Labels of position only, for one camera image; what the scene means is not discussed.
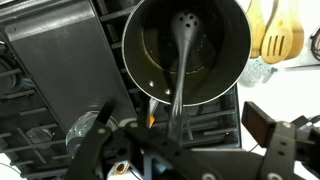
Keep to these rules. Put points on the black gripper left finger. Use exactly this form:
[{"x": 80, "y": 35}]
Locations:
[{"x": 91, "y": 146}]

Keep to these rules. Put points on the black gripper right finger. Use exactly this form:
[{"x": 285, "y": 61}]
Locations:
[{"x": 276, "y": 143}]

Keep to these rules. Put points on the clear glass cup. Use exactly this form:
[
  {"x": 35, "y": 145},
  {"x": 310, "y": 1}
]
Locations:
[{"x": 80, "y": 131}]

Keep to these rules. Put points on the perforated metal skimmer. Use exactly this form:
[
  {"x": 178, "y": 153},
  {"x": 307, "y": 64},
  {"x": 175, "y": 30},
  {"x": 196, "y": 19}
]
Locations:
[{"x": 255, "y": 71}]

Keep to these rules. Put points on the stainless gas stove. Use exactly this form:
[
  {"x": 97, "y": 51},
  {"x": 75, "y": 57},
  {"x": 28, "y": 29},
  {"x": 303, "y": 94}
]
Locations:
[{"x": 60, "y": 66}]

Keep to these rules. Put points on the slotted wooden spatula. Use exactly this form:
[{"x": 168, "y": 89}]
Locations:
[{"x": 276, "y": 40}]

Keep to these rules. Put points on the plain wooden spatula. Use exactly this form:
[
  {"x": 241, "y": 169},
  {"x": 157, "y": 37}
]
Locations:
[{"x": 297, "y": 33}]

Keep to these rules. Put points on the wooden spoon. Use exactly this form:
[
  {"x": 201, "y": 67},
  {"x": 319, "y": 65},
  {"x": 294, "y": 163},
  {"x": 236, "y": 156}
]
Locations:
[{"x": 256, "y": 30}]

